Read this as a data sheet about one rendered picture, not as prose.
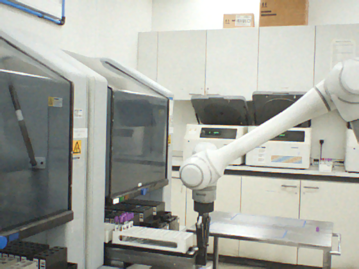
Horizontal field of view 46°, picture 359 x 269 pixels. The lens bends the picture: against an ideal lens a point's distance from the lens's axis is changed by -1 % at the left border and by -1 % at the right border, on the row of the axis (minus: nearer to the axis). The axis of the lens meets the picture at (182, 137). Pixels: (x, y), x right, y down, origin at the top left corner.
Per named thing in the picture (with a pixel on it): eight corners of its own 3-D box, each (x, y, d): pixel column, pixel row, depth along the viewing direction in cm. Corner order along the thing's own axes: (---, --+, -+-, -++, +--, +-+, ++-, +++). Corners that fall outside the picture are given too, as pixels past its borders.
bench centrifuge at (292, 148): (244, 166, 382) (247, 89, 380) (254, 161, 441) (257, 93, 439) (309, 170, 365) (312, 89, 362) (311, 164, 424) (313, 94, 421)
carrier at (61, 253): (62, 264, 136) (62, 246, 136) (67, 266, 135) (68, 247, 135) (39, 277, 125) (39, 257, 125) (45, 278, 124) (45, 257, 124)
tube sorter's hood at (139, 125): (0, 195, 176) (2, 40, 174) (80, 178, 234) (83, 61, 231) (111, 206, 160) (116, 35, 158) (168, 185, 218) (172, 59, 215)
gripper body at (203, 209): (197, 198, 162) (196, 222, 162) (190, 201, 154) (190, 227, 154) (217, 199, 159) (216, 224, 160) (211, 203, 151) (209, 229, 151)
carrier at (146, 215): (149, 219, 203) (149, 206, 203) (153, 220, 202) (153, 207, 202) (138, 224, 192) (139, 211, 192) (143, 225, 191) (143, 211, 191)
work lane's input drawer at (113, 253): (31, 253, 173) (31, 231, 173) (51, 244, 186) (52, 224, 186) (204, 280, 150) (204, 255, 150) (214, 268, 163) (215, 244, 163)
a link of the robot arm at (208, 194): (188, 186, 153) (188, 202, 153) (213, 187, 150) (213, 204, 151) (195, 182, 162) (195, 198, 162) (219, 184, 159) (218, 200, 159)
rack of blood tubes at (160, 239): (111, 246, 164) (111, 230, 163) (122, 239, 173) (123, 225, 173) (184, 256, 154) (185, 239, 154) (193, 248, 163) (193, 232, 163)
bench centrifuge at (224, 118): (181, 163, 402) (183, 93, 400) (202, 157, 460) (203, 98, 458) (240, 166, 383) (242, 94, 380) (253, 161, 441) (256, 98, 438)
